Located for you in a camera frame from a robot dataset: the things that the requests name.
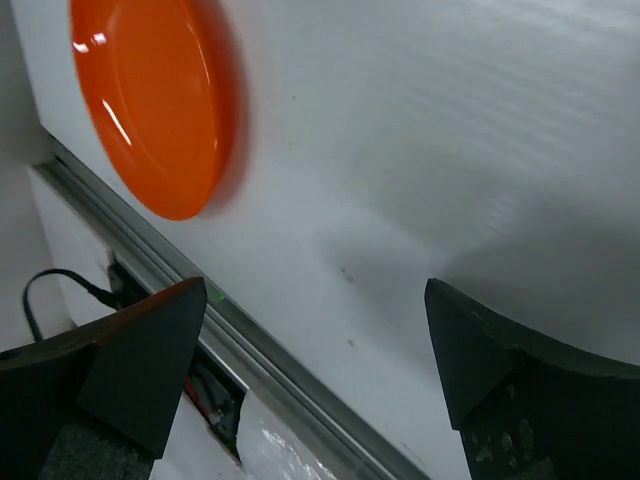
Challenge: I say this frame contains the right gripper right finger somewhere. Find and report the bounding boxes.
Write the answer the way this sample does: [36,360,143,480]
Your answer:
[424,278,639,479]

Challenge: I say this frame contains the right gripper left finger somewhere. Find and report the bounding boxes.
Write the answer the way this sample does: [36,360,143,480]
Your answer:
[1,277,207,479]

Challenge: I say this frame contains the white foil sheet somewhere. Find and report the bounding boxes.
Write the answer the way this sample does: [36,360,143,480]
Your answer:
[236,391,354,479]

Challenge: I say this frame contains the orange plate near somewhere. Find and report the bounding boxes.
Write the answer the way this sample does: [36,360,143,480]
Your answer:
[69,1,241,220]

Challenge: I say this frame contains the small black cable loop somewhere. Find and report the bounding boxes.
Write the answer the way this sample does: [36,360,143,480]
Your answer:
[21,268,119,342]

